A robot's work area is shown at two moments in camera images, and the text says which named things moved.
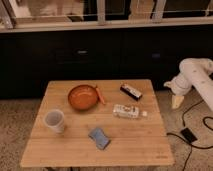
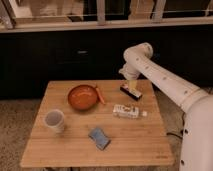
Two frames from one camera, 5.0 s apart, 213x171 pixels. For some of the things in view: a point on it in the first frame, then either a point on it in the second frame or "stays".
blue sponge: [100, 138] stays
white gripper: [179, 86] to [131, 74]
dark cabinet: [30, 59] stays
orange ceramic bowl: [83, 97] stays
